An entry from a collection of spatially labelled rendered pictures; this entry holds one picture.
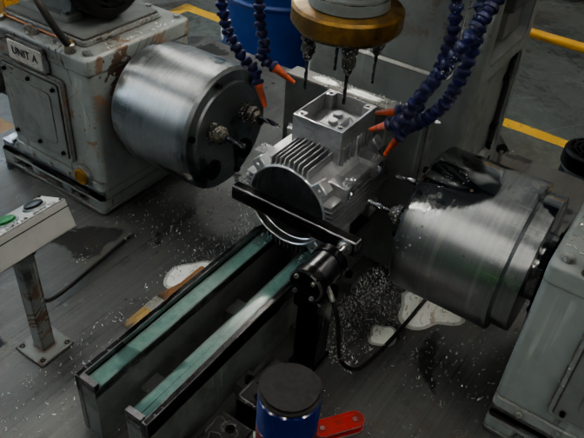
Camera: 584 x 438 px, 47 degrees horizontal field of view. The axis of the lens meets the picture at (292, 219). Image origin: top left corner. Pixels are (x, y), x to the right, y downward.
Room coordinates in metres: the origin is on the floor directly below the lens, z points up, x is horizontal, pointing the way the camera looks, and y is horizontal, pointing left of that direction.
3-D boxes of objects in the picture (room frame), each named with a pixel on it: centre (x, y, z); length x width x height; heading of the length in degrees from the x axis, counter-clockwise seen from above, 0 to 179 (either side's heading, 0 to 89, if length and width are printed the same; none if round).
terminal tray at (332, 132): (1.03, -0.06, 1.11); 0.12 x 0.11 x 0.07; 148
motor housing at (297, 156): (1.00, -0.04, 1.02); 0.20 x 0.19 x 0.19; 148
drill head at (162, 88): (1.18, 0.26, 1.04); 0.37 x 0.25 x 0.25; 58
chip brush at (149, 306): (0.88, 0.21, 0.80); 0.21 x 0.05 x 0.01; 149
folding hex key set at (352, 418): (0.62, -0.10, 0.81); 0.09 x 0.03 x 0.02; 113
